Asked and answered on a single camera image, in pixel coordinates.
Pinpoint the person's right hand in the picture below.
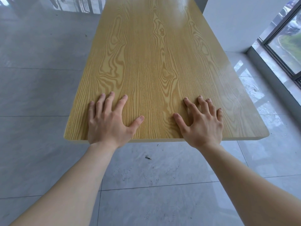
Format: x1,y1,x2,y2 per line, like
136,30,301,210
173,95,224,150

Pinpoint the person's right forearm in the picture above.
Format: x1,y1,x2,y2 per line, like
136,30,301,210
200,143,301,226

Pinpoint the person's left hand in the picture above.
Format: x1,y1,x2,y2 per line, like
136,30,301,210
87,91,145,149

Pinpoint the dark framed window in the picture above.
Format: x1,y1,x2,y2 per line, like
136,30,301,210
257,0,301,90

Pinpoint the person's left forearm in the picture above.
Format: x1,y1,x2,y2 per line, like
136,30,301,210
9,141,118,226

